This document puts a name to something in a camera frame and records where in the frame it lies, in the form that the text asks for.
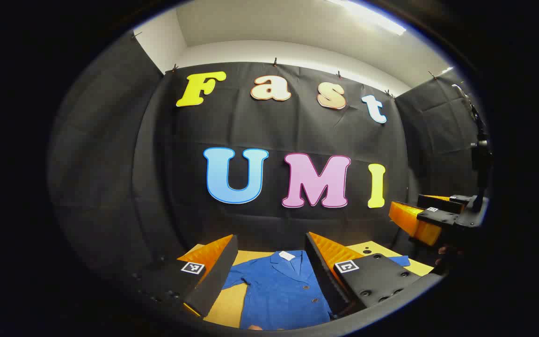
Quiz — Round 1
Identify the blue shirt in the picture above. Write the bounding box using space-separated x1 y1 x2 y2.
222 250 411 330

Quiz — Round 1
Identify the black backdrop cloth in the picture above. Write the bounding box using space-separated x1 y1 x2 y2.
47 30 490 281

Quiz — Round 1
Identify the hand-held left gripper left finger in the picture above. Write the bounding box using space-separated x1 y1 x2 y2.
131 234 239 319

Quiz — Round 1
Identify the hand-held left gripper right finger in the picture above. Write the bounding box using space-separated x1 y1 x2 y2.
305 232 422 320

